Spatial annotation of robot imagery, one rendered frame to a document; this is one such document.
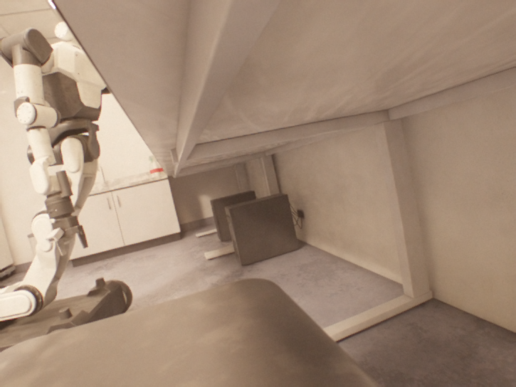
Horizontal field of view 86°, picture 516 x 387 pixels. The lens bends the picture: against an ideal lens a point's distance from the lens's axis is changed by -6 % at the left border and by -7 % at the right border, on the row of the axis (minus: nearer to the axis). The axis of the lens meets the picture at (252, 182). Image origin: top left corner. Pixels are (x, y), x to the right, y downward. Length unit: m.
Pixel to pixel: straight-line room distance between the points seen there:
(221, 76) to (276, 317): 0.25
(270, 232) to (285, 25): 1.85
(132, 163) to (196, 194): 0.90
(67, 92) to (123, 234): 2.22
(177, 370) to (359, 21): 0.33
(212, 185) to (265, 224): 2.04
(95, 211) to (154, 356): 3.13
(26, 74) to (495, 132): 1.51
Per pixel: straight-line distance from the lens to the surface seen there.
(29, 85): 1.33
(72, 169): 1.40
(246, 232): 1.98
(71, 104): 1.40
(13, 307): 1.63
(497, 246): 1.09
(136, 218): 3.36
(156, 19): 0.19
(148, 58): 0.24
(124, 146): 3.99
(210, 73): 0.17
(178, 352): 0.33
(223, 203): 2.78
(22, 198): 4.30
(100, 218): 3.42
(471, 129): 1.04
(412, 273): 1.23
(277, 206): 2.02
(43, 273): 1.57
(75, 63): 1.42
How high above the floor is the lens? 0.64
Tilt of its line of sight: 3 degrees down
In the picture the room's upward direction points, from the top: 12 degrees counter-clockwise
